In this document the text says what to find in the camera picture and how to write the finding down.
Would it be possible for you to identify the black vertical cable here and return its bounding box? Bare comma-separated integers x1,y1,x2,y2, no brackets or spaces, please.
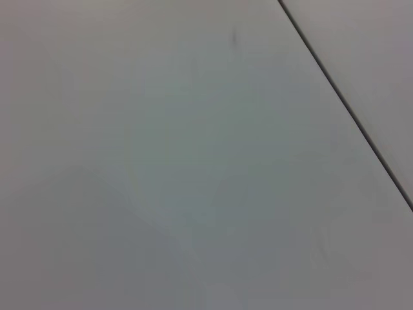
277,0,413,214

